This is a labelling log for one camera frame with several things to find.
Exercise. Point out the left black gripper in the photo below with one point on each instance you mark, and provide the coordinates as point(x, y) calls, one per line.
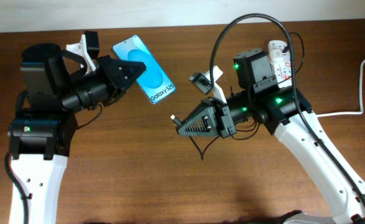
point(109, 68)

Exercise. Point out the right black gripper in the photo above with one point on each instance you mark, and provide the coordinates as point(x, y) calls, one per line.
point(218, 117)

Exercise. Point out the blue Galaxy S25 smartphone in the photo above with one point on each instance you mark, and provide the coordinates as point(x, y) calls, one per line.
point(154, 82)

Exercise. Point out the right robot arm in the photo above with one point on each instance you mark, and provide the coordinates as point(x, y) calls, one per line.
point(288, 116)

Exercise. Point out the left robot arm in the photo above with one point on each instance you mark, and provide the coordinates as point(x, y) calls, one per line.
point(58, 86)

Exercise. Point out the white USB charger adapter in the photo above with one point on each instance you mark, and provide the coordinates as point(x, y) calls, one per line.
point(278, 52)

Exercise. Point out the white power strip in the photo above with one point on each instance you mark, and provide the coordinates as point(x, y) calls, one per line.
point(283, 73)

